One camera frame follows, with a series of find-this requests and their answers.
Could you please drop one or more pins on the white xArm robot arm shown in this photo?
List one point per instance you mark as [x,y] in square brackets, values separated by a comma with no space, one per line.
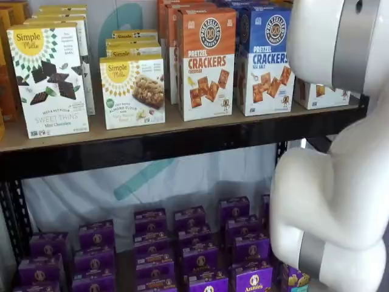
[334,197]

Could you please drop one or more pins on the purple Annie's box orange label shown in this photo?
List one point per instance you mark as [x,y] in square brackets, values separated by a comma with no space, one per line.
[155,270]
[190,217]
[152,244]
[150,220]
[208,281]
[200,257]
[194,234]
[155,287]

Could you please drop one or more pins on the orange cheddar pretzel crackers box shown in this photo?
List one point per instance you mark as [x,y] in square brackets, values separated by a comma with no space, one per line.
[161,18]
[206,61]
[172,76]

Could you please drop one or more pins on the purple Annie's box brown label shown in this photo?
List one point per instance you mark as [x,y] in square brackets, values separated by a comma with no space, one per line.
[251,249]
[234,208]
[252,280]
[241,228]

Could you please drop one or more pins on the Simple Mills almond bars box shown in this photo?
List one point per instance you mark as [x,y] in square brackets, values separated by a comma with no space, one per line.
[133,52]
[133,42]
[133,34]
[133,91]

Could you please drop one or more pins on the purple Annie's box teal label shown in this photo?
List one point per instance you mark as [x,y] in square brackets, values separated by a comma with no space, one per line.
[293,280]
[265,210]

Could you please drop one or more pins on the wooden shelf board with crackers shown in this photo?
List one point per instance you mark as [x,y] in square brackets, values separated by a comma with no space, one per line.
[97,130]

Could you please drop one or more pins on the blue sea salt pretzel crackers box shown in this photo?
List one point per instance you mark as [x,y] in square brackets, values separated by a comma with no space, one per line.
[267,61]
[231,3]

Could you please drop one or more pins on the Simple Mills Sweet Thins box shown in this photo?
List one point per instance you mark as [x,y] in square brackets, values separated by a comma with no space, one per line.
[48,82]
[88,76]
[60,13]
[64,7]

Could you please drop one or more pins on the purple Annie's snack box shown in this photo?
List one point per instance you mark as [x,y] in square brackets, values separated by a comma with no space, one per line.
[96,235]
[36,287]
[41,269]
[48,244]
[94,283]
[94,261]

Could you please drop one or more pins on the white-fronted pretzel crackers box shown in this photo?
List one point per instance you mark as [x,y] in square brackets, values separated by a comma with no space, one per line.
[319,97]

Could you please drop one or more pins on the small orange box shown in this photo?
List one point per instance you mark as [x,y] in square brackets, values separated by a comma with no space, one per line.
[2,127]

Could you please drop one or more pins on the tall orange snack box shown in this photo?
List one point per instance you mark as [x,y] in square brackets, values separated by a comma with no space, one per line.
[6,91]

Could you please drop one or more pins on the yellow orange snack box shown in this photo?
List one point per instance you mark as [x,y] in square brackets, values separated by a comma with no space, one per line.
[19,13]

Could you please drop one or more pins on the white backdrop with teal logo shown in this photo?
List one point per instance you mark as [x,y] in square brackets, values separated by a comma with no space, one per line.
[76,197]

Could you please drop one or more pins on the purple Annie's boxes group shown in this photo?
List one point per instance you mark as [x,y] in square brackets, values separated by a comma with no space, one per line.
[124,270]

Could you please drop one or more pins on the black metal shelf frame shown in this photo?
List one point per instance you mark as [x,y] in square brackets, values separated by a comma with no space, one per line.
[152,149]

